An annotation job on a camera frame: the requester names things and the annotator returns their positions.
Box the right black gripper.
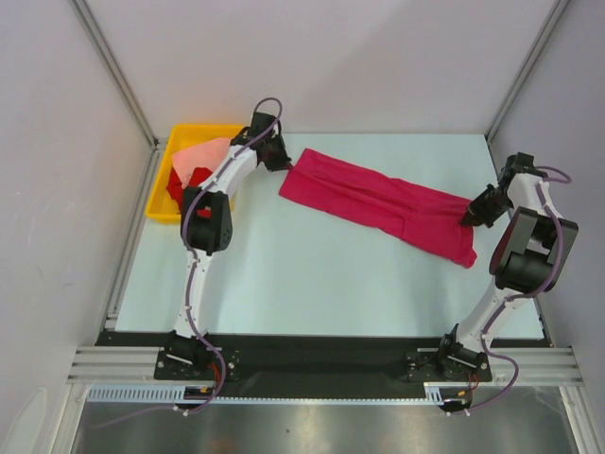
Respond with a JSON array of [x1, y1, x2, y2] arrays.
[[459, 183, 514, 228]]

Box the magenta t shirt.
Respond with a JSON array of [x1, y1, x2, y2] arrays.
[[279, 148, 477, 269]]

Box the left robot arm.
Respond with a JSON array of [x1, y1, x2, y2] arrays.
[[164, 113, 291, 378]]

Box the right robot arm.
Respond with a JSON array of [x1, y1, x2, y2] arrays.
[[436, 152, 579, 381]]

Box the light pink t shirt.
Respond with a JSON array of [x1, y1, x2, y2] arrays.
[[172, 137, 231, 184]]

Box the red t shirt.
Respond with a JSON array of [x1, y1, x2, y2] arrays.
[[166, 167, 212, 213]]

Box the yellow plastic bin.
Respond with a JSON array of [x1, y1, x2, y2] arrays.
[[145, 124, 243, 224]]

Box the white slotted cable duct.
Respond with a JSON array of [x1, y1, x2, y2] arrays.
[[87, 382, 475, 407]]

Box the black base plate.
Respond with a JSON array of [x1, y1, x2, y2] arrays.
[[94, 332, 552, 398]]

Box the left aluminium frame post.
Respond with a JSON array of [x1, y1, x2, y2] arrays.
[[68, 0, 169, 152]]

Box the aluminium frame post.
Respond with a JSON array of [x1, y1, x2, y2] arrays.
[[68, 0, 169, 152], [484, 0, 573, 146]]

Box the right aluminium frame post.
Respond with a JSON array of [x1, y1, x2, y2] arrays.
[[484, 0, 573, 146]]

